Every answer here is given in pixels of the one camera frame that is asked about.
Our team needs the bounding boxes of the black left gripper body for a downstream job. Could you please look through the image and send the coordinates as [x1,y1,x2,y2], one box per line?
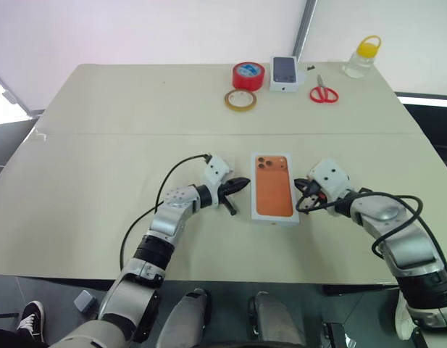
[217,178,234,208]

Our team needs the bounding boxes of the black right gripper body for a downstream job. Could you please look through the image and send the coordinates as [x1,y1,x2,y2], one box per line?
[303,180,328,212]

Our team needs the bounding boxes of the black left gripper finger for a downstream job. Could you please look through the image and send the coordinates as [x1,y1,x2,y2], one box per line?
[222,194,240,218]
[227,176,251,195]

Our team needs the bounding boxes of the orange phone box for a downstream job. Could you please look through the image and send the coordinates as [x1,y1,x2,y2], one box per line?
[249,152,301,230]

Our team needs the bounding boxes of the white phone box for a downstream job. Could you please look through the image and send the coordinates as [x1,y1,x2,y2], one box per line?
[269,55,307,94]

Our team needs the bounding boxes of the translucent grey plastic block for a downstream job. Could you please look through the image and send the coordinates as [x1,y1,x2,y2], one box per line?
[73,289,98,314]

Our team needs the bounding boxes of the clear yellowish tape roll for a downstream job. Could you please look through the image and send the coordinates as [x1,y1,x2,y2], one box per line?
[223,88,258,115]

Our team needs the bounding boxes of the red tape roll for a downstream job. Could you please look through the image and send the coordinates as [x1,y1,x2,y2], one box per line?
[231,61,265,92]

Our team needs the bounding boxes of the grey right robot leg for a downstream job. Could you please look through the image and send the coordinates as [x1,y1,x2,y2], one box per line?
[247,290,308,346]

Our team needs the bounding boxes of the grey robot leg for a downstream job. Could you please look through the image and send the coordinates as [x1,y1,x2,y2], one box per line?
[247,290,308,346]
[155,288,212,348]

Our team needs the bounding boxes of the grey left robot leg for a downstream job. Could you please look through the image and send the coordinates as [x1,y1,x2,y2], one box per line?
[155,288,212,348]

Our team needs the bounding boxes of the clear jar yellow lid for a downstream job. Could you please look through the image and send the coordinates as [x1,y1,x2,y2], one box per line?
[340,34,383,79]

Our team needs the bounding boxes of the grey metal pole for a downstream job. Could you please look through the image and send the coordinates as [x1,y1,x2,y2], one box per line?
[293,0,319,65]

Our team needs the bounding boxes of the black white sneaker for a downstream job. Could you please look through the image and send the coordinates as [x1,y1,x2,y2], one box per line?
[16,300,47,344]

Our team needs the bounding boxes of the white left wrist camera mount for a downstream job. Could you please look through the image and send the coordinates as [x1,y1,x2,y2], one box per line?
[202,154,235,210]

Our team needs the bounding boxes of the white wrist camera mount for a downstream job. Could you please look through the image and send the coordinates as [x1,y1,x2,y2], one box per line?
[202,154,235,210]
[306,157,355,199]

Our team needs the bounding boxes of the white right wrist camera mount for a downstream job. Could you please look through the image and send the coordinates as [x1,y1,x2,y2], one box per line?
[306,157,355,199]

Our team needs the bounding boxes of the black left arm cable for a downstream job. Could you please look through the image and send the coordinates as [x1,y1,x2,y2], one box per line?
[118,153,214,272]

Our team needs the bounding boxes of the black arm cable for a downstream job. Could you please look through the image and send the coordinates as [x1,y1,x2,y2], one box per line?
[118,153,214,272]
[295,193,425,260]

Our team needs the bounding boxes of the red handled scissors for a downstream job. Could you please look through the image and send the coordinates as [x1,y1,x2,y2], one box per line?
[309,74,341,105]

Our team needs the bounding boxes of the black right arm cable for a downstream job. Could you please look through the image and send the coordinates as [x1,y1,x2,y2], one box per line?
[295,193,425,260]

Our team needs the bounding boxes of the grey window frame rail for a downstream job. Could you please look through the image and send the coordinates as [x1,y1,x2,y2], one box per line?
[0,67,43,117]

